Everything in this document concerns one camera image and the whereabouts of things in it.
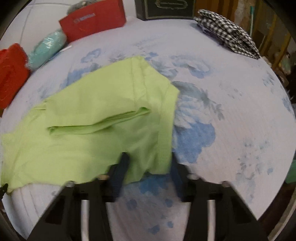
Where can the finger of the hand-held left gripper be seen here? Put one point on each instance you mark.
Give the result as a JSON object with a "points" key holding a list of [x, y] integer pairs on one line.
{"points": [[4, 188]]}

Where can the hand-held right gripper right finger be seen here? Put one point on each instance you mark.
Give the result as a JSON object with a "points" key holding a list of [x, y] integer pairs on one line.
{"points": [[177, 176]]}

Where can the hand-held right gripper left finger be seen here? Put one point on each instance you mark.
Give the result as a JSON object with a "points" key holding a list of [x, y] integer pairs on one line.
{"points": [[119, 172]]}

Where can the light green garment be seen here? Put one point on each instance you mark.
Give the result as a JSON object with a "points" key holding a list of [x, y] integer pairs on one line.
{"points": [[92, 115]]}

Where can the red hard carry case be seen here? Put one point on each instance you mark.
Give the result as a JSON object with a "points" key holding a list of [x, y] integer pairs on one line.
{"points": [[10, 74]]}

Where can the blue white scissors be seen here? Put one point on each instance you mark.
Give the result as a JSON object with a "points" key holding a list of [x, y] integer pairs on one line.
{"points": [[66, 49]]}

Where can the teal plush in plastic wrap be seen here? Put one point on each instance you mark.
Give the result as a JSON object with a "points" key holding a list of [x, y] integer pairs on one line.
{"points": [[46, 51]]}

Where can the black white checkered cloth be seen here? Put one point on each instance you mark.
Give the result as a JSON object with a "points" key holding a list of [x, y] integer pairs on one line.
{"points": [[229, 34]]}

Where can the red paper shopping bag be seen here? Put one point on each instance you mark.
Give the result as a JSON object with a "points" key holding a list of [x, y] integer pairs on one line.
{"points": [[92, 20]]}

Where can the black gift bag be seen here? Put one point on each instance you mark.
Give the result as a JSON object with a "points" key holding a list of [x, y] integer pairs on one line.
{"points": [[165, 9]]}

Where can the white padded headboard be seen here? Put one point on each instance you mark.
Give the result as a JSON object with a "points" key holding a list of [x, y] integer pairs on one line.
{"points": [[34, 20]]}

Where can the grey plush toy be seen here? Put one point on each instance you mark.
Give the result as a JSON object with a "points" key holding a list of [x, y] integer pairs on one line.
{"points": [[79, 4]]}

